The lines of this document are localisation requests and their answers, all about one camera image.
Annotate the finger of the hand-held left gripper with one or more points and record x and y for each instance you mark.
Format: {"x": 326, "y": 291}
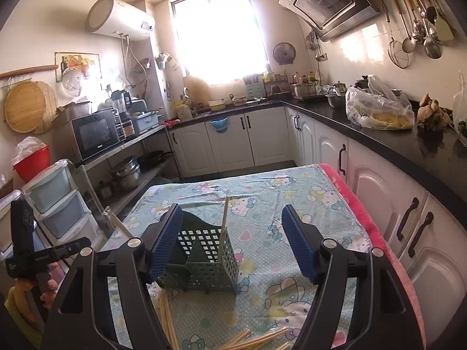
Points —
{"x": 74, "y": 246}

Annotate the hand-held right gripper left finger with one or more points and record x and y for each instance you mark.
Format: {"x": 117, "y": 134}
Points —
{"x": 166, "y": 244}

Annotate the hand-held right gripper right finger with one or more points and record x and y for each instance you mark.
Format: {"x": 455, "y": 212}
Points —
{"x": 300, "y": 244}

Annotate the green plastic utensil basket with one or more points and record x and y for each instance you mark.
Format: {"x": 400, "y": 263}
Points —
{"x": 208, "y": 259}

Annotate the wooden chopstick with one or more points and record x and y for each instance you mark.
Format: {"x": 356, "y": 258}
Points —
{"x": 120, "y": 226}
{"x": 223, "y": 222}

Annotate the pile of wooden chopsticks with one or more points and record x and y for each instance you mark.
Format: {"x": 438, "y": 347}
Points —
{"x": 240, "y": 341}

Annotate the row of hanging kitchen utensils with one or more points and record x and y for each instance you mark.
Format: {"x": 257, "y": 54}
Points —
{"x": 419, "y": 25}

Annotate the person's left hand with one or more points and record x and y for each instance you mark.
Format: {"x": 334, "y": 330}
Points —
{"x": 49, "y": 293}

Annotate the cartoon printed blanket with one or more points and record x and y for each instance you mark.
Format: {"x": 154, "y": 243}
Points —
{"x": 262, "y": 226}

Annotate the plastic drawer unit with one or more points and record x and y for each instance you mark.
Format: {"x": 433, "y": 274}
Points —
{"x": 54, "y": 193}

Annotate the small steel pot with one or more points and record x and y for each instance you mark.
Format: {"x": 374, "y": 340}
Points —
{"x": 105, "y": 190}

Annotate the red plastic basin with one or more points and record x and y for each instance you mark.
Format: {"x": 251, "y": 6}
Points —
{"x": 33, "y": 166}

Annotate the stacked steel pots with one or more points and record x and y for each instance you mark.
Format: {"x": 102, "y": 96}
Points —
{"x": 126, "y": 175}

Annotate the white plastic bag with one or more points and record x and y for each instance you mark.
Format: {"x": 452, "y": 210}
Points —
{"x": 27, "y": 149}

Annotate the black frying pan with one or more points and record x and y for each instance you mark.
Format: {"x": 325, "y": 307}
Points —
{"x": 155, "y": 158}

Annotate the black microwave oven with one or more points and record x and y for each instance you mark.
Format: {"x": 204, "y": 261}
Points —
{"x": 95, "y": 135}

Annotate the blue plastic box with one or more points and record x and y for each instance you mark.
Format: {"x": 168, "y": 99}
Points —
{"x": 144, "y": 122}

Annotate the round wooden cutting board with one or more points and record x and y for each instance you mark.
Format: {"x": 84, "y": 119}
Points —
{"x": 23, "y": 107}

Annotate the blue plastic bowl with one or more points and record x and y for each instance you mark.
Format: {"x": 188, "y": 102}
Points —
{"x": 219, "y": 125}

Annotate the woven bamboo tray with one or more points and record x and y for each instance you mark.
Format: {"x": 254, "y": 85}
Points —
{"x": 51, "y": 105}

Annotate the black kitchen countertop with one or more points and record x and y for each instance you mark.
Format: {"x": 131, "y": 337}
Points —
{"x": 408, "y": 142}

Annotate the black electric kettle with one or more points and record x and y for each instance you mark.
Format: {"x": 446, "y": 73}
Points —
{"x": 128, "y": 98}

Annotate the steel pot with lid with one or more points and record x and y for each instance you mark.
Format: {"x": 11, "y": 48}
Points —
{"x": 336, "y": 96}

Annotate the large steel pot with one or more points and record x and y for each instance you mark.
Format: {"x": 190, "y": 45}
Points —
{"x": 303, "y": 90}

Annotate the clear plastic bag with food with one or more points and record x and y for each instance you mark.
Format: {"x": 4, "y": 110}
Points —
{"x": 379, "y": 111}

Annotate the white round plastic cover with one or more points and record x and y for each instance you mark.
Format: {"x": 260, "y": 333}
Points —
{"x": 72, "y": 82}

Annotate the teal desktop drawer box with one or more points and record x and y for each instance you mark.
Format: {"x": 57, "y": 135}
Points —
{"x": 254, "y": 91}

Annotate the wooden rolling pin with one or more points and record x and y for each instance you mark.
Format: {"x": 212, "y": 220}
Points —
{"x": 25, "y": 72}

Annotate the pile of ginger roots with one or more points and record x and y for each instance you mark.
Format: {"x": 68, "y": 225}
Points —
{"x": 432, "y": 113}

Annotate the kitchen window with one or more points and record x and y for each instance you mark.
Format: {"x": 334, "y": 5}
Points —
{"x": 219, "y": 32}

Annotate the white water heater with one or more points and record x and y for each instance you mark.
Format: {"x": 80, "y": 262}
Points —
{"x": 120, "y": 18}

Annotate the steel range hood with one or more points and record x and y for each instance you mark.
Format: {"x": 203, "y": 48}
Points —
{"x": 321, "y": 0}

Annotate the fruit wall picture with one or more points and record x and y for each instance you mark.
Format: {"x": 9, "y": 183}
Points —
{"x": 91, "y": 62}

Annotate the round wall exhaust fan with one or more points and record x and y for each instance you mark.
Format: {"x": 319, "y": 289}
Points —
{"x": 284, "y": 53}

